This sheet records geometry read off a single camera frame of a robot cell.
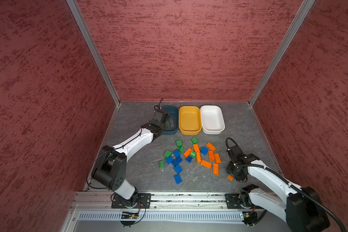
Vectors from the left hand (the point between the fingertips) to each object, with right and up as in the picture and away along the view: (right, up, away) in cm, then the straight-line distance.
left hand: (164, 123), depth 90 cm
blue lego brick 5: (+16, -23, -1) cm, 28 cm away
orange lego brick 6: (+32, -28, -5) cm, 42 cm away
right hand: (+39, -31, -7) cm, 51 cm away
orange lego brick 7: (+15, -19, +2) cm, 25 cm away
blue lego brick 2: (+8, -20, 0) cm, 21 cm away
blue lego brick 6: (+9, -27, -5) cm, 29 cm away
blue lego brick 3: (+3, -23, -3) cm, 23 cm away
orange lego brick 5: (+26, -25, -3) cm, 36 cm away
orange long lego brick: (+21, -21, -3) cm, 30 cm away
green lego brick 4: (+2, -20, -1) cm, 20 cm away
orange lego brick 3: (+34, -23, 0) cm, 41 cm away
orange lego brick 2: (+30, -21, 0) cm, 37 cm away
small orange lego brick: (+39, -31, -10) cm, 50 cm away
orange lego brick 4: (+21, -17, +2) cm, 27 cm away
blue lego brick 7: (+9, -32, -10) cm, 34 cm away
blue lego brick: (+26, -18, +1) cm, 31 cm away
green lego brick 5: (+18, -20, 0) cm, 27 cm away
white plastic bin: (+35, +2, +19) cm, 40 cm away
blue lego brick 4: (+8, -23, -2) cm, 25 cm away
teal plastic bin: (+5, -1, -8) cm, 9 cm away
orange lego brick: (+31, -16, +5) cm, 35 cm away
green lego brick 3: (+10, -17, +2) cm, 20 cm away
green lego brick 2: (+9, -13, +5) cm, 17 cm away
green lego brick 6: (-1, -25, -5) cm, 26 cm away
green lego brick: (+20, -13, +7) cm, 25 cm away
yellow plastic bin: (+18, +1, +19) cm, 26 cm away
